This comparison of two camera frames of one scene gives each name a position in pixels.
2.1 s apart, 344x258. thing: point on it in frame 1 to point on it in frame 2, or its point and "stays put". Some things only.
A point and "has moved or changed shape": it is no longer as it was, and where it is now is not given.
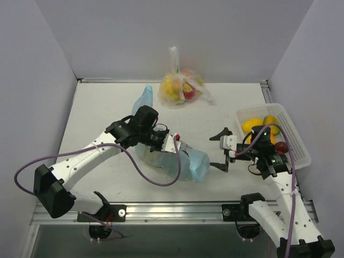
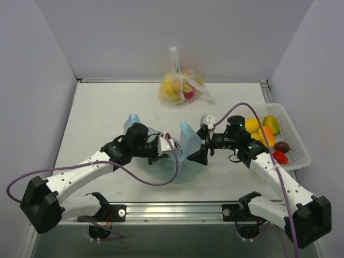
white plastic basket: [301, 155] stays put
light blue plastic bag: [194, 164] has moved or changed shape
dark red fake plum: [281, 147] stays put
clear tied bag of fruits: [180, 86] stays put
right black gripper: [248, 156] to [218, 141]
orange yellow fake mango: [270, 119] stays put
